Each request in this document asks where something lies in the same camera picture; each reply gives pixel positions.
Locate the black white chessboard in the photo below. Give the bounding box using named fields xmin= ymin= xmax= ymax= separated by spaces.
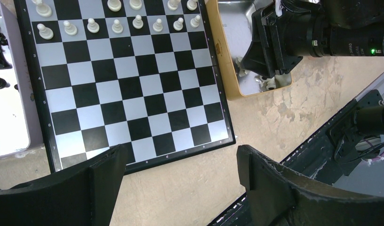
xmin=14 ymin=0 xmax=236 ymax=174

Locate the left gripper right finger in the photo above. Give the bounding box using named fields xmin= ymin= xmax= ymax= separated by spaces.
xmin=236 ymin=145 xmax=384 ymax=226

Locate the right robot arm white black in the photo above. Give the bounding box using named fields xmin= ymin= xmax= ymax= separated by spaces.
xmin=240 ymin=0 xmax=384 ymax=78

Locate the white chess pawn on board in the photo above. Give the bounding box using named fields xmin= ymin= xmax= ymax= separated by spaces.
xmin=63 ymin=20 xmax=78 ymax=36
xmin=87 ymin=18 xmax=100 ymax=33
xmin=152 ymin=18 xmax=163 ymax=32
xmin=173 ymin=17 xmax=184 ymax=31
xmin=190 ymin=15 xmax=201 ymax=28
xmin=132 ymin=15 xmax=144 ymax=29
xmin=112 ymin=19 xmax=123 ymax=34

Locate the gold metal tin tray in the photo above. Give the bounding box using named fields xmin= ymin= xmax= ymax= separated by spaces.
xmin=205 ymin=0 xmax=293 ymax=100

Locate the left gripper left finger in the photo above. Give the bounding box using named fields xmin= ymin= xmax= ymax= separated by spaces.
xmin=0 ymin=145 xmax=128 ymax=226

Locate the white chess bishop on board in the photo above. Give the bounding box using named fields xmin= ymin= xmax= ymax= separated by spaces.
xmin=107 ymin=0 xmax=122 ymax=12

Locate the white chess pawn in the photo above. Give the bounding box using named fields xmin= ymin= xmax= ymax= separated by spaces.
xmin=37 ymin=24 xmax=54 ymax=40
xmin=152 ymin=18 xmax=163 ymax=32
xmin=132 ymin=15 xmax=144 ymax=29
xmin=190 ymin=15 xmax=201 ymax=28
xmin=63 ymin=20 xmax=78 ymax=36
xmin=87 ymin=18 xmax=100 ymax=33
xmin=173 ymin=17 xmax=184 ymax=31
xmin=112 ymin=19 xmax=123 ymax=34

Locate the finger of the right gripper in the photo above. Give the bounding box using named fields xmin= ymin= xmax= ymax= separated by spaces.
xmin=241 ymin=41 xmax=269 ymax=78

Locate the white rook in tin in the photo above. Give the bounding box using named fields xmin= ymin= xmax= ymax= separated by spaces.
xmin=261 ymin=76 xmax=277 ymax=90

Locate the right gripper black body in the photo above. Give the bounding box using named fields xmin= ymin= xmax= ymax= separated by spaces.
xmin=251 ymin=3 xmax=303 ymax=78

